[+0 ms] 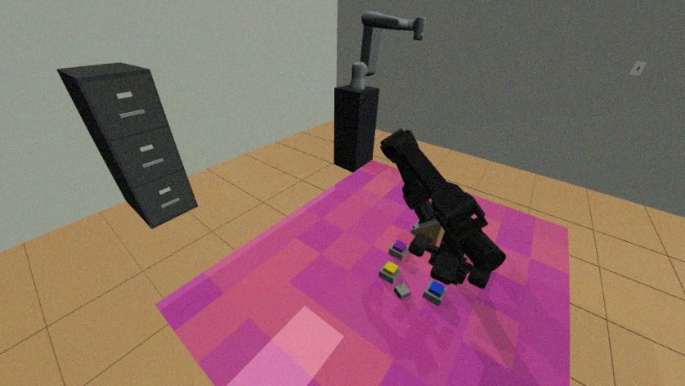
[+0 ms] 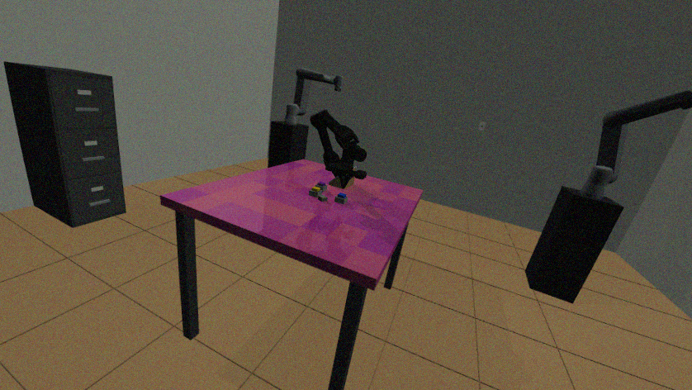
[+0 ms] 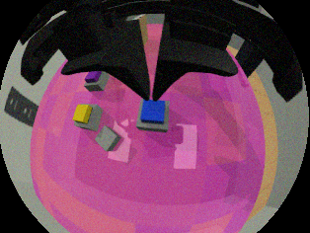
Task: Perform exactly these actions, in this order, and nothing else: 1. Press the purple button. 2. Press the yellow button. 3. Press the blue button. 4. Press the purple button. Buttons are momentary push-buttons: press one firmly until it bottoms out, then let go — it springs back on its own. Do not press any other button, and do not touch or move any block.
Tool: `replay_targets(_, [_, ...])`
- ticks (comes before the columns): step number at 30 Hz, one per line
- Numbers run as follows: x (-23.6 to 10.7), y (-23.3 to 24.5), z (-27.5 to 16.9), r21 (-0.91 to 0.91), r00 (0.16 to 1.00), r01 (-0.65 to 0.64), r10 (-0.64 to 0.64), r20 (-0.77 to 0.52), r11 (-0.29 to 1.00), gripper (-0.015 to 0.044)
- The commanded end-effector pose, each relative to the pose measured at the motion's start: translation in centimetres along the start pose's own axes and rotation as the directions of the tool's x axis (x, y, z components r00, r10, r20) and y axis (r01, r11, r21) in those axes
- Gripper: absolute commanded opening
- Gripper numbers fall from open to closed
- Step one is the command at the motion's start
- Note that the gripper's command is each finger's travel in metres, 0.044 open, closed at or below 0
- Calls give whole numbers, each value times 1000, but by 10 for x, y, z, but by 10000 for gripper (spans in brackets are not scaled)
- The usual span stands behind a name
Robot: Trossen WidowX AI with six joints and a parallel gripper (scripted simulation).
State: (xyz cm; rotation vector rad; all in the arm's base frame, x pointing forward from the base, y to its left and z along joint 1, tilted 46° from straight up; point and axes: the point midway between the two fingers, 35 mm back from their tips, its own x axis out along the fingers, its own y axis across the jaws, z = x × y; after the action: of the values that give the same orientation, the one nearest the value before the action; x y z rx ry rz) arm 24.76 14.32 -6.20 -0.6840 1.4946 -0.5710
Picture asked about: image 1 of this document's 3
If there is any purple button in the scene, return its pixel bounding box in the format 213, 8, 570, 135
388, 240, 410, 261

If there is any yellow button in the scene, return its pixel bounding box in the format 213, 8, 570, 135
378, 262, 401, 284

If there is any blue button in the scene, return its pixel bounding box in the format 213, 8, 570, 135
423, 281, 447, 307

